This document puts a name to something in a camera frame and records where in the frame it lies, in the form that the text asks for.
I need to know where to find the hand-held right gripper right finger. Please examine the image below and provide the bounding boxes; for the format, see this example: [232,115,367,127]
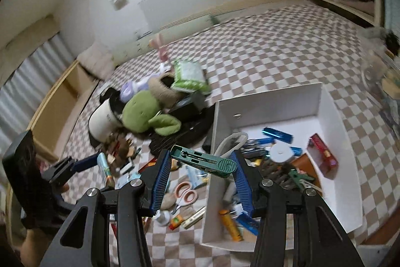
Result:
[229,150,365,267]

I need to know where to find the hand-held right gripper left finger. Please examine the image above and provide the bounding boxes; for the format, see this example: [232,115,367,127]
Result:
[39,148,172,267]

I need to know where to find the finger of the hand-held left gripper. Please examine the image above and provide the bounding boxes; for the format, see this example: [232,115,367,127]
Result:
[73,153,101,173]

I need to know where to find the light blue tube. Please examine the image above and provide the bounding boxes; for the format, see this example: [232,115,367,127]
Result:
[97,153,115,188]

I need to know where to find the white box container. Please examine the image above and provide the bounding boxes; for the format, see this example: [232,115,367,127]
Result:
[200,82,365,253]

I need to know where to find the person's left forearm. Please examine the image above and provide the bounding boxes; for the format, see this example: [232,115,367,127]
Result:
[19,223,60,267]

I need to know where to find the orange flat packet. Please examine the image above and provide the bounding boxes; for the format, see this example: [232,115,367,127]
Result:
[139,157,158,174]

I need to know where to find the camouflage cloth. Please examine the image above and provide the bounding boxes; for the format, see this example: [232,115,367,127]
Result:
[103,129,135,167]

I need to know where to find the blue packet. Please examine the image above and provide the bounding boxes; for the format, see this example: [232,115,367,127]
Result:
[234,212,260,236]

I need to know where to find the white visor cap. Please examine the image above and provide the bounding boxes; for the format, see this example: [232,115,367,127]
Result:
[88,98,124,142]

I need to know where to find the orange tube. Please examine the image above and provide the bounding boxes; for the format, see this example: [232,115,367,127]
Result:
[219,209,244,242]

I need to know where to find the white round lid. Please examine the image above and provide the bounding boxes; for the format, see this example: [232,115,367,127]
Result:
[269,144,296,165]

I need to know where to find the blue metallic stick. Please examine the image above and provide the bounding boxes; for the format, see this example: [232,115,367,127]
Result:
[262,128,294,144]

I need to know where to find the black bag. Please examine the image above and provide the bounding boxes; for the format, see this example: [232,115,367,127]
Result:
[148,92,216,155]

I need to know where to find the green plush toy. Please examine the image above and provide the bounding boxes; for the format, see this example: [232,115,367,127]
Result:
[122,90,183,136]

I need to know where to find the red cardboard box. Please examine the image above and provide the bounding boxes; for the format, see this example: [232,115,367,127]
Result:
[306,133,339,180]

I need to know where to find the grey curtain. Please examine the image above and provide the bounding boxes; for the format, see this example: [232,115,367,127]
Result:
[0,36,74,142]

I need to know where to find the purple plush item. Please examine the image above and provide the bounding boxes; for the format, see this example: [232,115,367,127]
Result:
[120,81,151,103]

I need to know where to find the brown fuzzy slipper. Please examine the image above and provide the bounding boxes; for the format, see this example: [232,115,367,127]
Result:
[148,73,185,105]

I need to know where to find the white fluffy pillow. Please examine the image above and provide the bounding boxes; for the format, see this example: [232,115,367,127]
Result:
[78,43,115,80]

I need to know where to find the green snack packet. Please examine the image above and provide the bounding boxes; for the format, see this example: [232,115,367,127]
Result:
[171,59,210,95]

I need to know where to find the pink rabbit hand fan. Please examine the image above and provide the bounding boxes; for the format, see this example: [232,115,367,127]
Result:
[148,34,172,74]

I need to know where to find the clear plastic bin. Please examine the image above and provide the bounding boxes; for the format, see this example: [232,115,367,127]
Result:
[359,26,400,130]

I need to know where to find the pink-handled scissors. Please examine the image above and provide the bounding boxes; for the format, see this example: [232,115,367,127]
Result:
[170,181,199,211]

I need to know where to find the wooden bed frame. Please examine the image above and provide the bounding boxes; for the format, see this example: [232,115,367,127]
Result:
[29,59,101,161]

